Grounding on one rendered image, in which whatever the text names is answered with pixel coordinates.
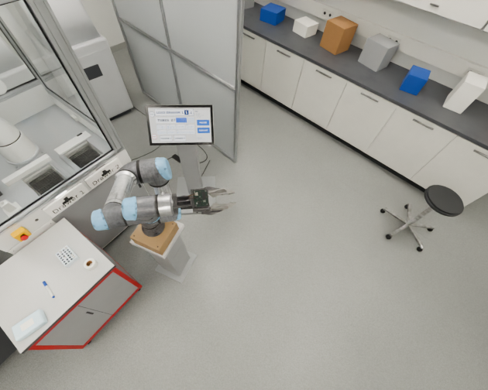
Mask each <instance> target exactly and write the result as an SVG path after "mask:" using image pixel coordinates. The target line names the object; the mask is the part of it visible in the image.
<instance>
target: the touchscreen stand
mask: <svg viewBox="0 0 488 390"><path fill-rule="evenodd" d="M177 151H178V154H179V157H180V163H181V166H182V169H183V172H184V177H178V179H177V197H180V196H183V195H185V196H188V195H190V194H191V189H198V188H205V187H207V186H211V187H215V176H201V170H200V164H199V159H198V151H197V145H177ZM208 201H209V204H210V207H211V205H212V204H213V203H215V197H211V196H210V195H209V194H208ZM180 211H181V214H196V212H194V213H193V209H186V210H181V209H180Z"/></svg>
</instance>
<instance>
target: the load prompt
mask: <svg viewBox="0 0 488 390"><path fill-rule="evenodd" d="M154 110H155V116H194V109H154Z"/></svg>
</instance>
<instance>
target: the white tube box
mask: <svg viewBox="0 0 488 390"><path fill-rule="evenodd" d="M65 247H67V249H66V248H62V249H61V251H62V253H59V252H57V253H56V254H55V256H57V257H58V258H59V260H60V261H61V262H62V263H63V264H64V266H66V267H68V268H69V267H70V266H71V265H73V264H74V263H75V262H76V261H77V260H78V259H80V258H79V257H78V256H77V255H76V253H75V252H74V251H73V250H72V249H71V248H70V247H69V246H67V245H66V246H65ZM70 254H73V255H74V256H75V258H73V257H72V256H71V255H70ZM64 256H66V257H67V258H64Z"/></svg>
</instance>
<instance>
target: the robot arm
mask: <svg viewBox="0 0 488 390"><path fill-rule="evenodd" d="M170 179H172V172H171V168H170V164H169V162H168V160H167V159H166V158H164V157H162V158H159V157H157V158H154V159H142V160H135V161H131V162H128V163H127V164H125V165H124V166H123V167H121V168H120V169H119V170H118V171H117V173H116V174H115V177H114V182H115V183H114V185H113V187H112V190H111V192H110V194H109V195H108V199H107V200H106V202H105V205H104V207H103V209H99V210H94V211H93V212H92V214H91V223H92V225H93V227H94V229H95V230H97V231H102V230H109V229H113V228H120V227H125V226H130V225H135V224H141V225H142V231H143V233H144V234H145V235H146V236H148V237H156V236H158V235H160V234H161V233H162V232H163V230H164V228H165V223H166V222H171V221H178V220H180V219H181V211H180V209H181V210H186V209H193V213H194V212H196V213H198V212H201V214H207V215H213V214H217V213H218V212H221V211H223V210H226V209H229V208H230V207H233V206H234V205H235V204H236V203H229V204H217V203H213V204H212V205H211V207H210V204H209V201H208V194H209V195H210V196H211V197H217V196H218V195H224V194H228V195H229V194H232V193H235V191H232V190H229V189H225V188H215V187H211V186H207V187H205V188H198V189H191V194H190V195H188V196H185V195H183V196H180V197H177V194H176V193H171V190H170V185H169V182H170ZM140 183H148V184H149V185H150V186H151V187H152V188H153V189H154V192H155V194H156V195H148V196H140V197H130V195H131V192H132V188H133V187H134V186H135V185H136V184H140Z"/></svg>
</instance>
